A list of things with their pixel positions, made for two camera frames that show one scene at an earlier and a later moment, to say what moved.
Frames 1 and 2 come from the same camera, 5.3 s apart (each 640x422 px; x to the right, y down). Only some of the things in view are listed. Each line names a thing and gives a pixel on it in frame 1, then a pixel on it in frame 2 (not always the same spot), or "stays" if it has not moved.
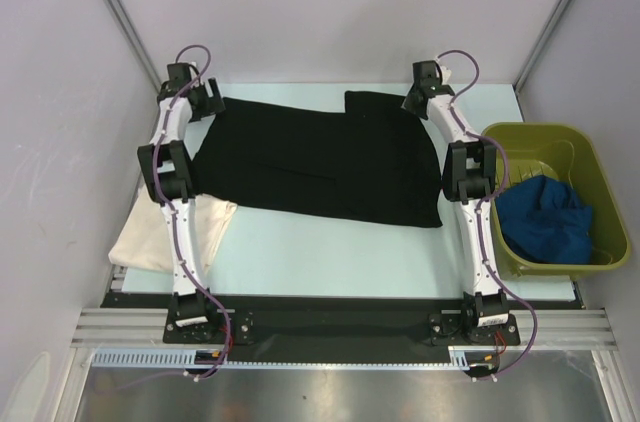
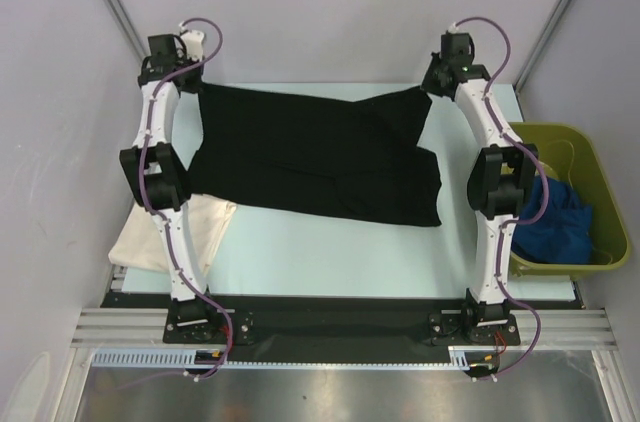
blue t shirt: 542,220 stays
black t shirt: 376,162 stays
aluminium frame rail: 539,328 stays
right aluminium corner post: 556,14 stays
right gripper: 410,104 -> 428,84
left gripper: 213,105 -> 194,88
